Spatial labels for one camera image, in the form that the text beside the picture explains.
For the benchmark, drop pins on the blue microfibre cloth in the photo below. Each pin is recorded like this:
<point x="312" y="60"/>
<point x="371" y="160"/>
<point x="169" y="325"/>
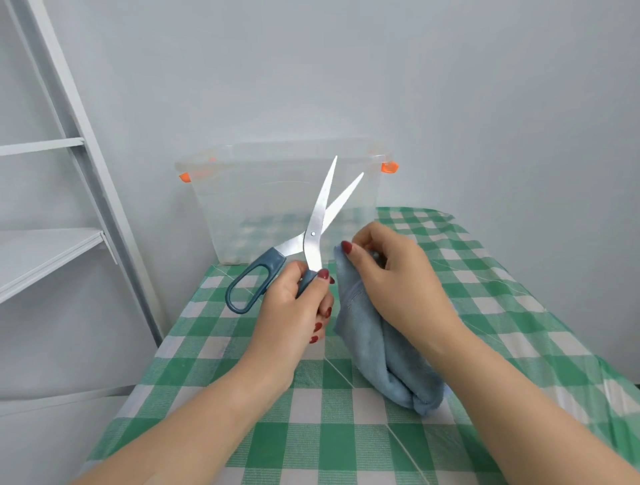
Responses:
<point x="395" y="360"/>

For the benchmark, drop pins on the person's right forearm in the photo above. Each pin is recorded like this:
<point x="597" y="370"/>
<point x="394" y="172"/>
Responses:
<point x="530" y="434"/>

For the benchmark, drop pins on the person's left hand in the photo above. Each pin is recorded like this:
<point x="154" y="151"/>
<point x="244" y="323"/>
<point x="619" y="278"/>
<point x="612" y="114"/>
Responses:
<point x="285" y="325"/>

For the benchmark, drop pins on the person's right hand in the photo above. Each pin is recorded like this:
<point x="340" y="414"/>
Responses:
<point x="400" y="290"/>

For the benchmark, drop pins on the clear plastic storage box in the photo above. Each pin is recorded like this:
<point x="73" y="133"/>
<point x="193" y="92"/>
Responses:
<point x="250" y="205"/>

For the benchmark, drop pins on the white metal shelf rack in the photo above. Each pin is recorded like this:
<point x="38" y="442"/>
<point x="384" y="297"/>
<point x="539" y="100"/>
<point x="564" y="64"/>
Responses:
<point x="50" y="255"/>

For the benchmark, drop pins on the person's left forearm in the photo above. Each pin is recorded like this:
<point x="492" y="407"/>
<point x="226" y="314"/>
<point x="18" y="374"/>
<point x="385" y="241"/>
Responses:
<point x="185" y="439"/>

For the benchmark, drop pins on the green white checkered tablecloth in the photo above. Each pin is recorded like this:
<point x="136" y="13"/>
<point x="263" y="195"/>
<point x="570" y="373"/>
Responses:
<point x="345" y="434"/>

